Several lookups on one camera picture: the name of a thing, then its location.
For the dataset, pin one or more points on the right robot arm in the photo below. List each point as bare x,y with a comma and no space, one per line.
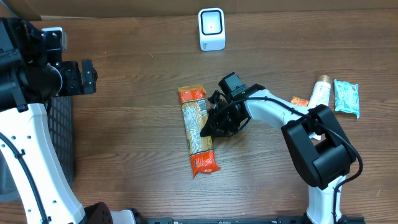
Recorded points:
319,148

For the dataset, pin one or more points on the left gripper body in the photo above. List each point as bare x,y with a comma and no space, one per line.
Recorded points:
80,78

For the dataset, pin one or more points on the teal snack packet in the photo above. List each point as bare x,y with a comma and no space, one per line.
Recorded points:
347,97

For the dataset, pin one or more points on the spaghetti packet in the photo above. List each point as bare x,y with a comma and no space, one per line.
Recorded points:
195,116

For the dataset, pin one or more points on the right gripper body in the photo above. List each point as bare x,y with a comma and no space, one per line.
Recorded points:
229,122

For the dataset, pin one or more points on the grey plastic basket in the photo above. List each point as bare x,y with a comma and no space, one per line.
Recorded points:
61,129

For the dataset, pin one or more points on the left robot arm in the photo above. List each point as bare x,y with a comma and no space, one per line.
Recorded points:
26,143

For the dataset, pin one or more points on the white tube gold cap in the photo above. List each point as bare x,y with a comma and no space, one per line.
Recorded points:
321,92

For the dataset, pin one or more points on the white barcode scanner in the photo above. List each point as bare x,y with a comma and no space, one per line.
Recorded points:
211,26

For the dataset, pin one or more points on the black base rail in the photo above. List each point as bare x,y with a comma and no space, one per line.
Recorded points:
248,221

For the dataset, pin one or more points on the orange tissue pack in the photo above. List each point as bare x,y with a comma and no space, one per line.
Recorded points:
299,101

